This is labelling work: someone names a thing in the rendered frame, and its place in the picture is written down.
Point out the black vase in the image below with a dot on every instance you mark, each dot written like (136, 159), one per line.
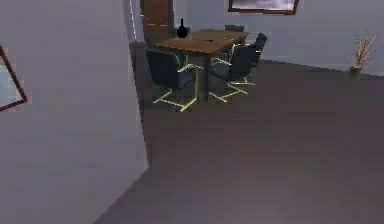
(182, 30)

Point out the dry twig plant in pot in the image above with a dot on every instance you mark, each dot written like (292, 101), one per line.
(361, 55)

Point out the dark chair with brass frame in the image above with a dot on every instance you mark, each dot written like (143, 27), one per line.
(260, 45)
(168, 71)
(235, 66)
(234, 28)

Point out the brown framed wall picture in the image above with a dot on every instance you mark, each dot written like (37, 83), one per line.
(263, 6)

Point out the brown wooden door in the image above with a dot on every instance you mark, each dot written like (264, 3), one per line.
(156, 18)

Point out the brown framed pale picture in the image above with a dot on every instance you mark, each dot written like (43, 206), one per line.
(8, 83)

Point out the brown wooden dining table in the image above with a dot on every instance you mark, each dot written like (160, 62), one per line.
(203, 42)

